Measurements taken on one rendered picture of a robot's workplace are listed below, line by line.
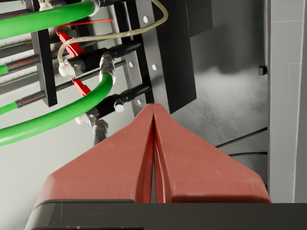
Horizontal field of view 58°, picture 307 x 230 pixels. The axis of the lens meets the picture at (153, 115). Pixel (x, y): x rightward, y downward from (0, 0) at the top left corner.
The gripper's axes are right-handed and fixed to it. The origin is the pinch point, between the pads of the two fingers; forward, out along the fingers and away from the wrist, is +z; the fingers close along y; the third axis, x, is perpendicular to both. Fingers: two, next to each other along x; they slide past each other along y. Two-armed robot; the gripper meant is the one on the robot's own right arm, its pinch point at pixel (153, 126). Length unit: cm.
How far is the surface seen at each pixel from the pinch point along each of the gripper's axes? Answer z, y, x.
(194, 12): 40.9, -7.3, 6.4
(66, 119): 9.7, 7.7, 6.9
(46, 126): 8.6, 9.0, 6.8
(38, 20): 12.1, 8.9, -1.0
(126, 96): 31.0, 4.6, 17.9
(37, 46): 38.5, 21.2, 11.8
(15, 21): 11.2, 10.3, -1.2
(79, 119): 24.6, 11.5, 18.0
